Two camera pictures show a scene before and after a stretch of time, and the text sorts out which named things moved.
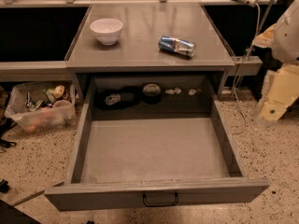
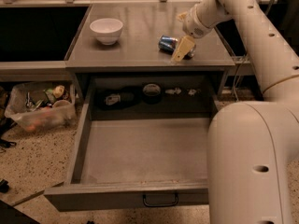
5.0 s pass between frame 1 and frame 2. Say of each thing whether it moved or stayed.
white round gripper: moved
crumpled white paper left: stayed
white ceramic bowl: stayed
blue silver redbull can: stayed
